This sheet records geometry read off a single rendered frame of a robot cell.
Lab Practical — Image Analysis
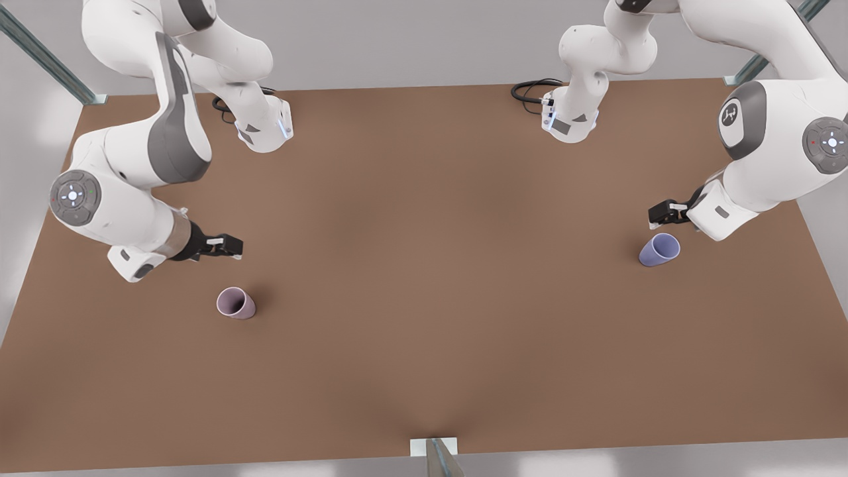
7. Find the silver frame post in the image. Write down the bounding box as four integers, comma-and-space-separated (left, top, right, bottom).
409, 437, 466, 477
0, 5, 108, 106
723, 0, 831, 87

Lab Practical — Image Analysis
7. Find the purple cup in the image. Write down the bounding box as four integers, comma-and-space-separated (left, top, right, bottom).
638, 233, 682, 268

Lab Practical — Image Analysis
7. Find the black cable loop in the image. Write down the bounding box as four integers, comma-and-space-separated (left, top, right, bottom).
211, 86, 278, 125
511, 78, 566, 115

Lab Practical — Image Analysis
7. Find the pink cup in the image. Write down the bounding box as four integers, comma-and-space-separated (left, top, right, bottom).
216, 286, 257, 321

